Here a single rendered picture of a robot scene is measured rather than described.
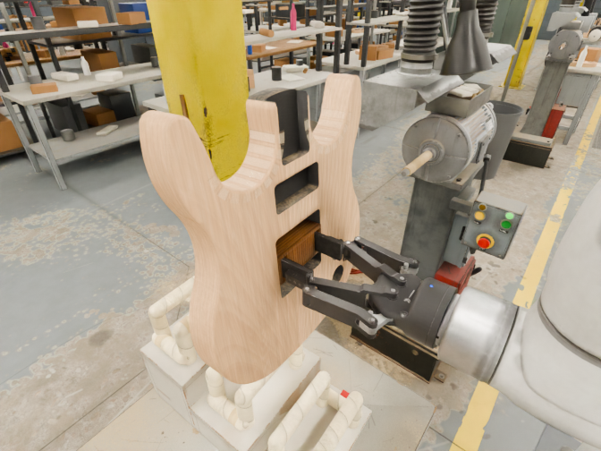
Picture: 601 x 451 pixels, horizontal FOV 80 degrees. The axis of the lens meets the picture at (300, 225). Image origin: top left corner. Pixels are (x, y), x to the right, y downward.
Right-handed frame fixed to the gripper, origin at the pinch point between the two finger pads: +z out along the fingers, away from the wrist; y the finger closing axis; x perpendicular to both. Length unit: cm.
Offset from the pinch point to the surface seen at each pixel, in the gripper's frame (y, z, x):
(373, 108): 69, 24, 0
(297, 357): 7.8, 7.6, -38.3
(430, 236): 112, 9, -66
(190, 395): -11.9, 20.9, -39.7
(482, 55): 79, -1, 16
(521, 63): 816, 76, -99
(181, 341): -9.3, 23.6, -27.0
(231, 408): -9.1, 11.8, -39.4
